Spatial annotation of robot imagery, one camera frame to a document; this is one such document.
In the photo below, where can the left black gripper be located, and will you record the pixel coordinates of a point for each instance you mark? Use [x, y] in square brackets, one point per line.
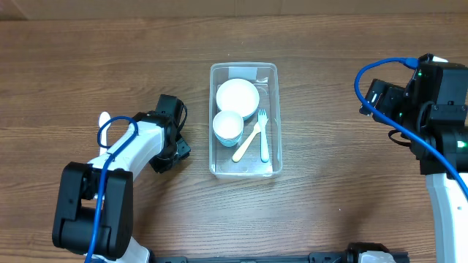
[164, 158]

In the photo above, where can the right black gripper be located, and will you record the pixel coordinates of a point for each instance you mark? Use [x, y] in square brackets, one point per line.
[390, 95]

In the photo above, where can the blue cup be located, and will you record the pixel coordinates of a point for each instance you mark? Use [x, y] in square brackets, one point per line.
[229, 142]

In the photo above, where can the pink cup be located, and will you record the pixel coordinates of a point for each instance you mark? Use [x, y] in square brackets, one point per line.
[228, 124]

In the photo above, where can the yellow fork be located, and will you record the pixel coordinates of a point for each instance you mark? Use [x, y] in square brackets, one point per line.
[237, 156]

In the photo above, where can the white spoon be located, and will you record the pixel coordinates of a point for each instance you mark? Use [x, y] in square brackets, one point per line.
[103, 119]

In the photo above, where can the white bowl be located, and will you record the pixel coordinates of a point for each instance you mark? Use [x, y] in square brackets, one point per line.
[238, 95]

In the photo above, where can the light blue fork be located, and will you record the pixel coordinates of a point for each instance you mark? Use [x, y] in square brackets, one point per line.
[262, 120]

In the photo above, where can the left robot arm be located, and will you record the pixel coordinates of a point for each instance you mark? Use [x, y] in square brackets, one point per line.
[94, 210]

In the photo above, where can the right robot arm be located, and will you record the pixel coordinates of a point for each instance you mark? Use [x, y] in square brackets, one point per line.
[444, 165]

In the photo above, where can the clear plastic container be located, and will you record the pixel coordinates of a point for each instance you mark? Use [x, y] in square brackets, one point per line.
[265, 78]

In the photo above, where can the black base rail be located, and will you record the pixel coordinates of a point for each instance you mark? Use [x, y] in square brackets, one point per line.
[355, 252]

